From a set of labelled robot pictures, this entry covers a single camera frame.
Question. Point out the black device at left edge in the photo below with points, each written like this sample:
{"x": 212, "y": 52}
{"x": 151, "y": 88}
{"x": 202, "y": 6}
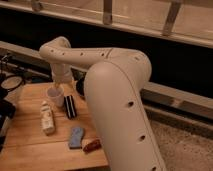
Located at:
{"x": 7, "y": 111}

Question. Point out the round dark framed object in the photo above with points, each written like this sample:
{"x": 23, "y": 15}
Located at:
{"x": 11, "y": 82}

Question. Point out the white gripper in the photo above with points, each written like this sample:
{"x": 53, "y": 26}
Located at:
{"x": 61, "y": 73}

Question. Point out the blue sponge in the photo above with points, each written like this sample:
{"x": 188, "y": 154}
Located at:
{"x": 76, "y": 137}

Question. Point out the black white striped block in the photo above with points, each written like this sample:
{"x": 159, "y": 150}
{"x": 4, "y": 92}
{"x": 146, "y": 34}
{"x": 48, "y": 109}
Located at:
{"x": 70, "y": 107}

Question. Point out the red brown sausage toy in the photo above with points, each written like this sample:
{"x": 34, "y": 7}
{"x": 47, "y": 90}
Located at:
{"x": 91, "y": 146}

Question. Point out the metal railing frame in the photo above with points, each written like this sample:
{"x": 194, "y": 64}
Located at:
{"x": 187, "y": 21}

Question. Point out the white squeeze bottle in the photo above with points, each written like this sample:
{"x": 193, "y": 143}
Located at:
{"x": 47, "y": 120}

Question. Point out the dark ceramic bowl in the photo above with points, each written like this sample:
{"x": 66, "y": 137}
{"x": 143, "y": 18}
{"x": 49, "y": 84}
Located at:
{"x": 80, "y": 87}

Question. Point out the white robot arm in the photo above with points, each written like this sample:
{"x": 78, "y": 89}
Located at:
{"x": 112, "y": 85}

